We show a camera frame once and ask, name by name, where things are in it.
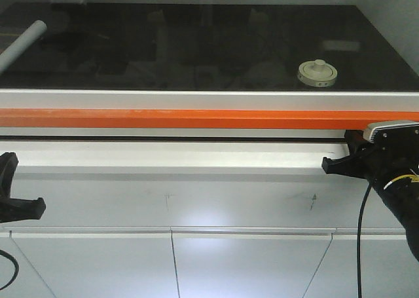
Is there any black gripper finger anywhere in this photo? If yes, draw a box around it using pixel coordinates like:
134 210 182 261
1 152 18 196
1 198 46 223

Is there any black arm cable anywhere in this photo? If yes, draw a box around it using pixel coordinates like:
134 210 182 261
0 249 20 291

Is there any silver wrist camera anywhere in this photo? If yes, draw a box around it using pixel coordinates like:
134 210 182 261
363 120 418 143

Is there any orange sash handle bar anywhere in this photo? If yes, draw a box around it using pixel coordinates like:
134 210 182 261
1 109 418 130

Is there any glass jar with beige lid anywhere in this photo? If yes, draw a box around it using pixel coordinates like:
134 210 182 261
297 59 338 88

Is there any white fume hood base cabinet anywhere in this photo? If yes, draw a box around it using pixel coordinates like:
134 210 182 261
0 137 419 298

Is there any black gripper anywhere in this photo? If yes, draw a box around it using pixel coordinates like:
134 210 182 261
321 130 418 192

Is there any white framed glass sash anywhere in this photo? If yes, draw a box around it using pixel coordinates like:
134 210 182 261
1 0 418 140

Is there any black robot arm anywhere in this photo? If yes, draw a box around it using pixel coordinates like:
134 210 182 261
321 128 418 258

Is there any white rolled paper tube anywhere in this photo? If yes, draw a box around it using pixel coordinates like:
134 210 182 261
1 20 47 73

